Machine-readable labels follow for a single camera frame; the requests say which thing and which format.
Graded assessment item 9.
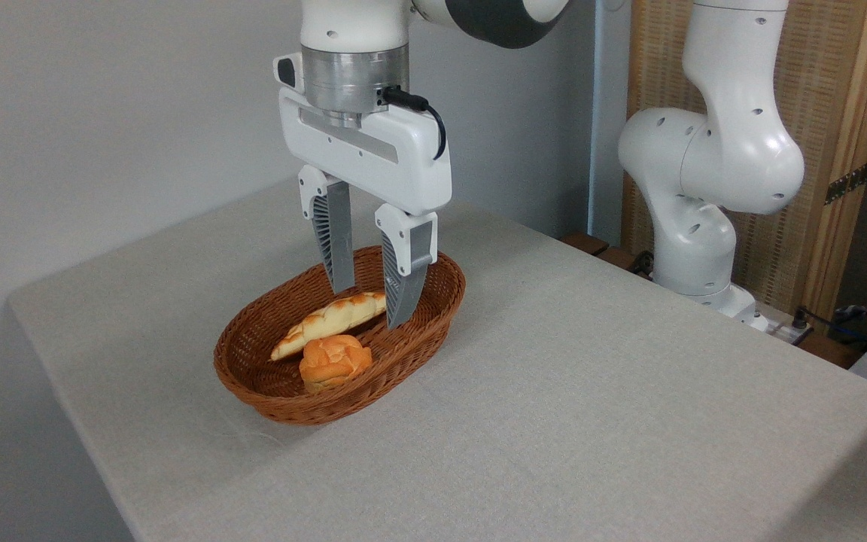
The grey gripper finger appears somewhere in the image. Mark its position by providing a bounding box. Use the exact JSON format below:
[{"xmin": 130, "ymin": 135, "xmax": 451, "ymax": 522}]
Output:
[
  {"xmin": 298, "ymin": 166, "xmax": 357, "ymax": 294},
  {"xmin": 375, "ymin": 203, "xmax": 439, "ymax": 330}
]

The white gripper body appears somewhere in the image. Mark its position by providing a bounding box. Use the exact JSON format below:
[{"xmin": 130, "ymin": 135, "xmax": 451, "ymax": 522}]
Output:
[{"xmin": 274, "ymin": 51, "xmax": 453, "ymax": 217}]

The long braided bread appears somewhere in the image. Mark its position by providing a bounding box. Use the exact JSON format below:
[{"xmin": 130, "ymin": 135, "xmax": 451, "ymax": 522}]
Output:
[{"xmin": 270, "ymin": 292, "xmax": 388, "ymax": 362}]

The round orange bread roll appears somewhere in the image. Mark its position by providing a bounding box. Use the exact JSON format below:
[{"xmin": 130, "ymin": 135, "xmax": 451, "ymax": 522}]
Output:
[{"xmin": 299, "ymin": 335, "xmax": 373, "ymax": 394}]

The brown wicker basket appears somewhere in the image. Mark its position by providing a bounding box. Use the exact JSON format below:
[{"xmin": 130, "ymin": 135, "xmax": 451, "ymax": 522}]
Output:
[{"xmin": 214, "ymin": 245, "xmax": 467, "ymax": 426}]

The black metal screen hinge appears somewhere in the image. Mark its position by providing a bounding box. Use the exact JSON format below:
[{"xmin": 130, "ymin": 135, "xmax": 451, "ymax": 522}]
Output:
[{"xmin": 825, "ymin": 162, "xmax": 867, "ymax": 206}]

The wooden woven folding screen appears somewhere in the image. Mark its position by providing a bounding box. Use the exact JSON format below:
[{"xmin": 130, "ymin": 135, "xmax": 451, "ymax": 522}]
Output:
[{"xmin": 622, "ymin": 0, "xmax": 867, "ymax": 324}]

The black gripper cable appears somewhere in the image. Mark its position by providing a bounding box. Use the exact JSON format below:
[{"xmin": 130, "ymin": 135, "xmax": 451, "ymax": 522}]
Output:
[{"xmin": 382, "ymin": 86, "xmax": 448, "ymax": 161}]

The white vertical wall pipe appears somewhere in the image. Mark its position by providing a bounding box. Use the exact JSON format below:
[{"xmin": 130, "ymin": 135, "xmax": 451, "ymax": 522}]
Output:
[{"xmin": 588, "ymin": 0, "xmax": 630, "ymax": 243}]

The black floor cable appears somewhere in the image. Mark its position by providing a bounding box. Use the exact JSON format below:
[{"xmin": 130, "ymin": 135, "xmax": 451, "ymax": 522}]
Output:
[{"xmin": 793, "ymin": 305, "xmax": 867, "ymax": 356}]

